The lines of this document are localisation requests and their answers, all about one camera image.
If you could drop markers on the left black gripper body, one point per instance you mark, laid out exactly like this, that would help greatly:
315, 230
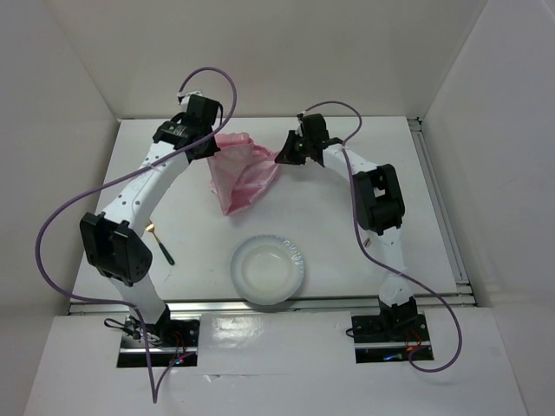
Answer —
209, 148

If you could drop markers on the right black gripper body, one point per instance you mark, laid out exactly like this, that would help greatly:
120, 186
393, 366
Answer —
297, 150

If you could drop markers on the pink satin cloth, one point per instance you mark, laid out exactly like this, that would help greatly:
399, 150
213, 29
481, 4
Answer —
241, 172

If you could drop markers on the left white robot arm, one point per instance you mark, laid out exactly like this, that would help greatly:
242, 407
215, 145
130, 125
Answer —
112, 239

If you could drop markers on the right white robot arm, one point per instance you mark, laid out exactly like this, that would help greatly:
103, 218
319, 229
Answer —
378, 209

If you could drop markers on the white ceramic bowl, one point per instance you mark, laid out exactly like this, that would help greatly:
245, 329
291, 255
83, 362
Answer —
267, 269

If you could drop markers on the gold fork green handle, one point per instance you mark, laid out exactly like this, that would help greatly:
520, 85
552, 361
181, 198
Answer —
150, 228

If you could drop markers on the aluminium right side rail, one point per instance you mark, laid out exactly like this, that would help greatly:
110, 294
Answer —
447, 232

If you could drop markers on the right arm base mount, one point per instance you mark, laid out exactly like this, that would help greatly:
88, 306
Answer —
373, 344

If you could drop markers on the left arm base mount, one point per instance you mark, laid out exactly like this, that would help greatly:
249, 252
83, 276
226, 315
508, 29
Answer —
177, 347

